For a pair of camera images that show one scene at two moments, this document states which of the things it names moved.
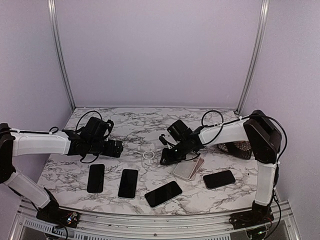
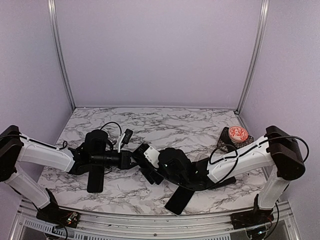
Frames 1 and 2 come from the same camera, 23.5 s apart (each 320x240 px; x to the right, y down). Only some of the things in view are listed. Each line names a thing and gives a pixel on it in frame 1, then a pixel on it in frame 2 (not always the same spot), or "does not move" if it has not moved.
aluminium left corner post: (59, 49) does not move
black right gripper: (169, 159) to (151, 175)
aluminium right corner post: (265, 7) does not move
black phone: (95, 182) does not move
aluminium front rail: (28, 226) does not move
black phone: (163, 194) to (179, 200)
